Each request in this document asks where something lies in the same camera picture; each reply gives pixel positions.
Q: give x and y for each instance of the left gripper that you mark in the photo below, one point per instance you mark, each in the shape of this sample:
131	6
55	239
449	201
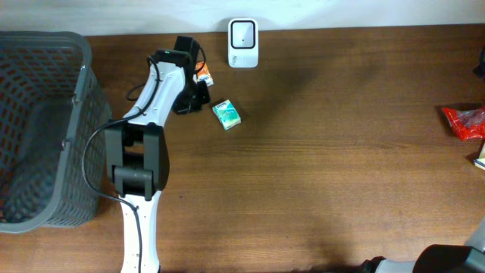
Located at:
202	96

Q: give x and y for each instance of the small orange teal box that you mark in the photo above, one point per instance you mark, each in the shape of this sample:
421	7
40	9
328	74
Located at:
203	74

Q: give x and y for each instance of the small teal tissue pack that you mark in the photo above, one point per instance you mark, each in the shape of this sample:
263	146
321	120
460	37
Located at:
227	114

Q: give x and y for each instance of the red snack bag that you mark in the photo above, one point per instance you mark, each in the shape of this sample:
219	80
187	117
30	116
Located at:
466	125

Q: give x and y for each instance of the cream yellow snack bag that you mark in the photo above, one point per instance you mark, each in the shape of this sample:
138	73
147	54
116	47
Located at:
480	160

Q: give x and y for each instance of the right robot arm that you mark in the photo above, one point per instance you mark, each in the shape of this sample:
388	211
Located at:
437	258

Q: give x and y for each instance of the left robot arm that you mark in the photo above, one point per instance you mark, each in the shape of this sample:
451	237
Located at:
137	156

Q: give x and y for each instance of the white barcode scanner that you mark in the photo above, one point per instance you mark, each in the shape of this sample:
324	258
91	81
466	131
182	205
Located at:
243	47

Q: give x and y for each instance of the grey plastic mesh basket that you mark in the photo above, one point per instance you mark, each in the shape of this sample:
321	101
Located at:
51	104

